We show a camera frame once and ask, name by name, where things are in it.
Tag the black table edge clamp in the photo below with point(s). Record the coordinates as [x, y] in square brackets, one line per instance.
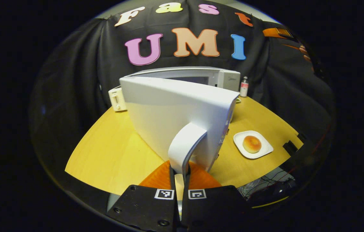
[290, 147]
[302, 137]

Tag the black backdrop cloth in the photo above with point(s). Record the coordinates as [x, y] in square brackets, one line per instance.
[72, 80]

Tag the white divided condiment dish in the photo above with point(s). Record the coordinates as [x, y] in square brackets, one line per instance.
[238, 100]

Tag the white microwave oven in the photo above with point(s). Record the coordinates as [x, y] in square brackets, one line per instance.
[175, 109]

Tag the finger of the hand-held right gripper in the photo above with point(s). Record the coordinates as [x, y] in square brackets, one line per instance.
[276, 33]

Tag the white square plate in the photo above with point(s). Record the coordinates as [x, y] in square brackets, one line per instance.
[259, 153]

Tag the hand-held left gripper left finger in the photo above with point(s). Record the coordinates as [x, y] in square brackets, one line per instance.
[146, 209]

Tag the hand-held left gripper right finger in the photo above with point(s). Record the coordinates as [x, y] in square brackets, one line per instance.
[214, 209]

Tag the small pink label glass bottle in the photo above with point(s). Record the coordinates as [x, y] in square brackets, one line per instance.
[244, 88]

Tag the golden sugared doughnut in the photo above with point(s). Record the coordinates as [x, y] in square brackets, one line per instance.
[252, 144]

